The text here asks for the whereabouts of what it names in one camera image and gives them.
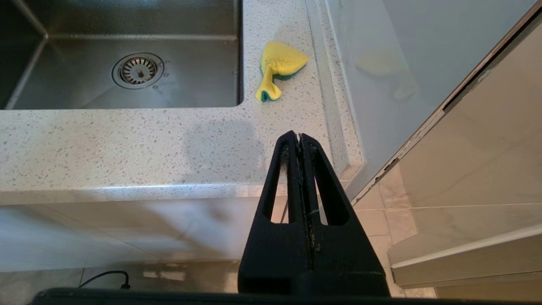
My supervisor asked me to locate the black floor cable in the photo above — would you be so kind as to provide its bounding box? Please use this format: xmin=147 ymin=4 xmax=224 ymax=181
xmin=79 ymin=271 xmax=131 ymax=290

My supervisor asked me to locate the beige cabinet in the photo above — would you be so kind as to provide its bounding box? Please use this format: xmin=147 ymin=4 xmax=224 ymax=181
xmin=387 ymin=224 xmax=542 ymax=305

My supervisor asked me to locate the yellow green sponge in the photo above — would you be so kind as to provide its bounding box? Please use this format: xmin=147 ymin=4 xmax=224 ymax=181
xmin=255 ymin=41 xmax=310 ymax=103

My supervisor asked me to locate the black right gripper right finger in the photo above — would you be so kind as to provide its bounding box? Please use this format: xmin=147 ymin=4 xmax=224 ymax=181
xmin=300 ymin=133 xmax=390 ymax=297

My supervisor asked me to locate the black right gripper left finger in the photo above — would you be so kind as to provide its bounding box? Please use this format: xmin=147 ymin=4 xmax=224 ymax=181
xmin=238 ymin=130 xmax=315 ymax=296

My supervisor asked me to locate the round metal drain strainer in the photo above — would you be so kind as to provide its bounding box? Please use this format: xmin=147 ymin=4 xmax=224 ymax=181
xmin=111 ymin=53 xmax=165 ymax=90

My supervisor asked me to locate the stainless steel sink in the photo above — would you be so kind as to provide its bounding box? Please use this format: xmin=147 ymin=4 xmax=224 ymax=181
xmin=0 ymin=0 xmax=244 ymax=111

